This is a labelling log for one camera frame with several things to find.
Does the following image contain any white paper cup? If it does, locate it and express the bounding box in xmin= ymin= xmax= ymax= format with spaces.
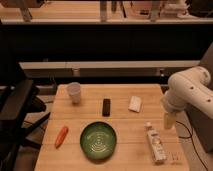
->
xmin=67 ymin=82 xmax=81 ymax=104

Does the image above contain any black cable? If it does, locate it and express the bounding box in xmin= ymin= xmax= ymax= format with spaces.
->
xmin=175 ymin=119 xmax=209 ymax=171

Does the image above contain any yellowish pusher tool tip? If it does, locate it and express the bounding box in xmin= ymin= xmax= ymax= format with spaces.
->
xmin=164 ymin=113 xmax=176 ymax=129

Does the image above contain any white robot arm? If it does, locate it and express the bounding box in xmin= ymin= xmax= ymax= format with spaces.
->
xmin=161 ymin=66 xmax=213 ymax=129

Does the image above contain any black chair left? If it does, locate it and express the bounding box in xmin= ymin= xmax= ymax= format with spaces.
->
xmin=0 ymin=63 xmax=50 ymax=171

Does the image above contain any green bowl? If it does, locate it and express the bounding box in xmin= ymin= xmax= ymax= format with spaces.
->
xmin=80 ymin=121 xmax=117 ymax=160

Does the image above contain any orange carrot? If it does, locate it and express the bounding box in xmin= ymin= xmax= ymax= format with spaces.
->
xmin=55 ymin=126 xmax=69 ymax=148

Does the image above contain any black eraser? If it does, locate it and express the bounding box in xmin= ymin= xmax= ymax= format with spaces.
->
xmin=102 ymin=99 xmax=111 ymax=117

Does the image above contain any white sponge block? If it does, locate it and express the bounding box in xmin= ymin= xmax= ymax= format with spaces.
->
xmin=128 ymin=96 xmax=142 ymax=113

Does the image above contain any white tube bottle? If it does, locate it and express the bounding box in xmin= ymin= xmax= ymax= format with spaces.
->
xmin=145 ymin=122 xmax=167 ymax=164

